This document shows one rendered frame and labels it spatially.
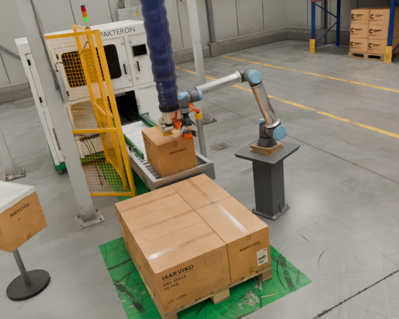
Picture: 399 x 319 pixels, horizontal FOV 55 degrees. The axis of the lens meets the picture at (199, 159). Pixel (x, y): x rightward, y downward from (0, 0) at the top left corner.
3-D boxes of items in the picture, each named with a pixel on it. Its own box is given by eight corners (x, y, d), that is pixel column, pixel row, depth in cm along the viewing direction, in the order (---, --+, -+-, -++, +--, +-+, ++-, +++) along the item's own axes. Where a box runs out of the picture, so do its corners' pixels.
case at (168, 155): (147, 161, 459) (140, 130, 443) (178, 151, 472) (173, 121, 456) (164, 180, 409) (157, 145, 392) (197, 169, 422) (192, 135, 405)
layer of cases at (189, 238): (123, 236, 394) (114, 203, 377) (208, 204, 429) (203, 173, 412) (164, 314, 294) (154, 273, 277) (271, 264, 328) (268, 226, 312)
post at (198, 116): (204, 185, 500) (194, 112, 458) (209, 183, 502) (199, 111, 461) (206, 187, 494) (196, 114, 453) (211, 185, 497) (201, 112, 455)
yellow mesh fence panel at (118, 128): (76, 204, 498) (26, 38, 410) (80, 200, 507) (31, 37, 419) (139, 204, 477) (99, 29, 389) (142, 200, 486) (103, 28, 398)
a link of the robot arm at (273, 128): (280, 131, 385) (252, 65, 351) (290, 135, 370) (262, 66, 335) (268, 139, 382) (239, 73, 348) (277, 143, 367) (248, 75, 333)
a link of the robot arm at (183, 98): (190, 92, 322) (178, 95, 319) (192, 106, 327) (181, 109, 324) (185, 90, 330) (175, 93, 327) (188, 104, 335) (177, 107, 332)
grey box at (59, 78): (61, 98, 409) (53, 70, 397) (66, 97, 411) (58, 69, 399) (64, 102, 393) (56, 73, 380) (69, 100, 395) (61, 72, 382)
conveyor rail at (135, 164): (106, 137, 599) (103, 125, 591) (109, 135, 600) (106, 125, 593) (156, 197, 405) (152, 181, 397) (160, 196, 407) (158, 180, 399)
